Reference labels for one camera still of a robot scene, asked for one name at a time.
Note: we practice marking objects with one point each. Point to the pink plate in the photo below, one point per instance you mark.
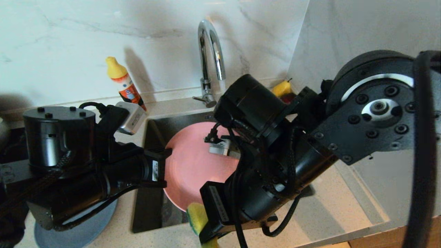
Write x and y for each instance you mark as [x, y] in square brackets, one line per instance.
[193, 165]

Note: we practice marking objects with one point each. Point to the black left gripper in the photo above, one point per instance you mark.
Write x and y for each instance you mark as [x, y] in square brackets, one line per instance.
[103, 172]

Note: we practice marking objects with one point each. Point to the blue plate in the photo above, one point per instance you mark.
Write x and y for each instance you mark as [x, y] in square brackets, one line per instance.
[86, 234]

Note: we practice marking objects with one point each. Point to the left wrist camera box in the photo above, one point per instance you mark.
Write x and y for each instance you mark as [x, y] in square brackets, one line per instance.
[132, 119]

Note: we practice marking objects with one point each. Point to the stainless steel sink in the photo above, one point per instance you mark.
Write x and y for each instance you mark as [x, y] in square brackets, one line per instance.
[148, 206]

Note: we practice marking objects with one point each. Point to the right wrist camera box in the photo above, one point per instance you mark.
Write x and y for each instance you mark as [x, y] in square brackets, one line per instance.
[220, 150]

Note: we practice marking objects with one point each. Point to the yellow sponge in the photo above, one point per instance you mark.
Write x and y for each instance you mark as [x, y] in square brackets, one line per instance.
[196, 215]

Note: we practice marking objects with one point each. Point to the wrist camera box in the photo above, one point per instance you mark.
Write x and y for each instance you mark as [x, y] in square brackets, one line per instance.
[220, 150]
[132, 119]

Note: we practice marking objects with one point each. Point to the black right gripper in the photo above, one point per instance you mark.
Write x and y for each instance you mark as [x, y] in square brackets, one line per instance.
[262, 193]

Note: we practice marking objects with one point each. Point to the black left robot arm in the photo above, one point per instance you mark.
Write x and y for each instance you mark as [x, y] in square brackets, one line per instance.
[10, 227]

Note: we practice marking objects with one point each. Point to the chrome gooseneck faucet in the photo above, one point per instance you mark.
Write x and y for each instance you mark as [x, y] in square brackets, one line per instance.
[206, 86]

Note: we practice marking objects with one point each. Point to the black glass cooktop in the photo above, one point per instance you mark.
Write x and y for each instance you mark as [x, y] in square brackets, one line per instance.
[13, 148]

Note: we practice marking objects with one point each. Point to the orange dish soap bottle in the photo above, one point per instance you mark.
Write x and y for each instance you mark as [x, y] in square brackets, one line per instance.
[125, 89]

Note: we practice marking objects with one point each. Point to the yellow pear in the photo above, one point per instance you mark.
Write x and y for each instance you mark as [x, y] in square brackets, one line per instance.
[280, 89]

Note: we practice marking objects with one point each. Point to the wooden cabinet panel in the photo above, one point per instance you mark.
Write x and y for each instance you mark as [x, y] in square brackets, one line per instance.
[386, 239]

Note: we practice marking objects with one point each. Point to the dark red apple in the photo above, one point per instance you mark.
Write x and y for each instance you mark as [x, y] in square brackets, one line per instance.
[286, 99]

